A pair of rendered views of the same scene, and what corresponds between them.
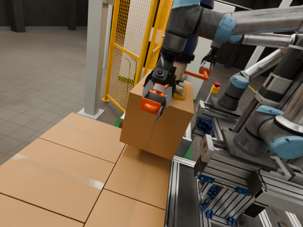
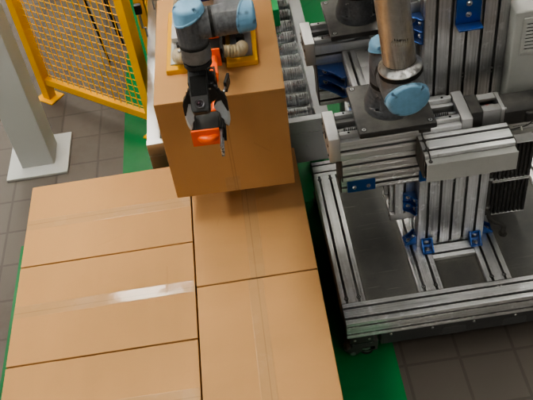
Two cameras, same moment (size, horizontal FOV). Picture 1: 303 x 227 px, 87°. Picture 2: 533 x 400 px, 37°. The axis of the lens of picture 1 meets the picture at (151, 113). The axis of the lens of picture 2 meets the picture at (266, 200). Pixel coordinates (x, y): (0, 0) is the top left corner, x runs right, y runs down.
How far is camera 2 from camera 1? 149 cm
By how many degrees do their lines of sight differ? 15
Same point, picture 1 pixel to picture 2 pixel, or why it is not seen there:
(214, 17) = (227, 18)
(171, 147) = (278, 159)
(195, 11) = (203, 23)
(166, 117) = (240, 115)
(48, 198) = (122, 337)
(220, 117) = (355, 46)
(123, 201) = (240, 289)
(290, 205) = (472, 164)
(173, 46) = (197, 63)
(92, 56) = not seen: outside the picture
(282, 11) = not seen: outside the picture
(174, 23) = (187, 42)
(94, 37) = not seen: outside the picture
